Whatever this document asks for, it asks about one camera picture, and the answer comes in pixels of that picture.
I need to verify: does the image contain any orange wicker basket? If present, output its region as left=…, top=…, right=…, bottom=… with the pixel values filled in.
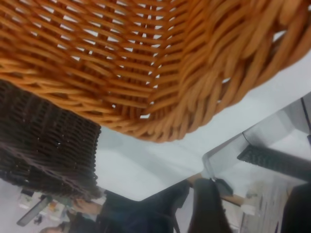
left=0, top=0, right=311, bottom=144

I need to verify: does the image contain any dark brown wicker basket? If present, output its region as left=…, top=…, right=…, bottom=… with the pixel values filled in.
left=0, top=79, right=102, bottom=199

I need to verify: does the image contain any white side desk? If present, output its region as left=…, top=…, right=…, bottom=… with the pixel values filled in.
left=202, top=97, right=311, bottom=187

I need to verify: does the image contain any person with long dark hair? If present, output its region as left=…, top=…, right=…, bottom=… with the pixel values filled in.
left=188, top=178, right=233, bottom=233

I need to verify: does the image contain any black computer keyboard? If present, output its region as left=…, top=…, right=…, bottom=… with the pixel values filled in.
left=237, top=144, right=311, bottom=182

